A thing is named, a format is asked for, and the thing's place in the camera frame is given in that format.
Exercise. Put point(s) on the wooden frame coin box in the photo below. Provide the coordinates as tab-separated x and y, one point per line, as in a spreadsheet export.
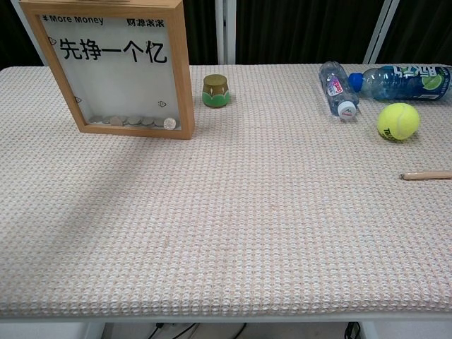
116	88

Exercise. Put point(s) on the beige woven tablecloth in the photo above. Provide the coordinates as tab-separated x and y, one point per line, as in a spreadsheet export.
247	229

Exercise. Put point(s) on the clear small water bottle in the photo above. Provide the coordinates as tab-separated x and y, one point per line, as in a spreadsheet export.
335	86

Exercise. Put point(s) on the yellow tennis ball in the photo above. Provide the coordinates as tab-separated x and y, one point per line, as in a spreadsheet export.
398	121

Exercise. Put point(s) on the white metal frame post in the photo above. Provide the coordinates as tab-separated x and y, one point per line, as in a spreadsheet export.
226	31
378	31

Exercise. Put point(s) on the short wooden stick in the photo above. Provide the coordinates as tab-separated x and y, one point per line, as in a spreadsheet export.
427	175

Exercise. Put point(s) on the black pleated curtain panel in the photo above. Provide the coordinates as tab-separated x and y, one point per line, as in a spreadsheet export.
420	31
300	31
201	31
17	42

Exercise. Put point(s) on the green gold small jar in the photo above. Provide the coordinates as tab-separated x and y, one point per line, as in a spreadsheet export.
215	92

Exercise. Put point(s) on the blue label drink bottle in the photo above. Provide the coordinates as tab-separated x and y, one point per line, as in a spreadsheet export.
406	83

